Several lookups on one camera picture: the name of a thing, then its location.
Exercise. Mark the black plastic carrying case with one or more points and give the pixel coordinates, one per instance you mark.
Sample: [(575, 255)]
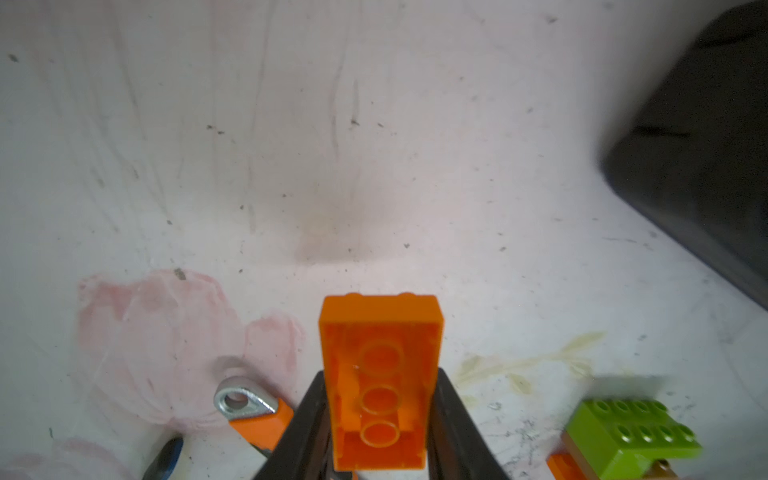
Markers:
[(695, 159)]

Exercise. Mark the tan lego plate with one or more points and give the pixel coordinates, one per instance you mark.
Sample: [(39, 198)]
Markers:
[(660, 470)]

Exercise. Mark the blue handled pliers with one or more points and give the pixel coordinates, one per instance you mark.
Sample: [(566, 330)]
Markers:
[(165, 462)]

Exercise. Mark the orange handled tool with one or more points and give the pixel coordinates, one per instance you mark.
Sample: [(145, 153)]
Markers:
[(260, 417)]

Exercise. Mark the green long lego brick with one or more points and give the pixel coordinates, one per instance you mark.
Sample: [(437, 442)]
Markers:
[(622, 438)]

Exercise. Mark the orange lego brick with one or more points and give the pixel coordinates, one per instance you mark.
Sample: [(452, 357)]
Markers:
[(380, 356), (564, 467)]

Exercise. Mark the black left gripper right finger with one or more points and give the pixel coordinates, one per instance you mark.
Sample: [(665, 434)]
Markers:
[(455, 446)]

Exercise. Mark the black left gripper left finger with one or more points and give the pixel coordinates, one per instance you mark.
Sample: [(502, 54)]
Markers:
[(303, 450)]

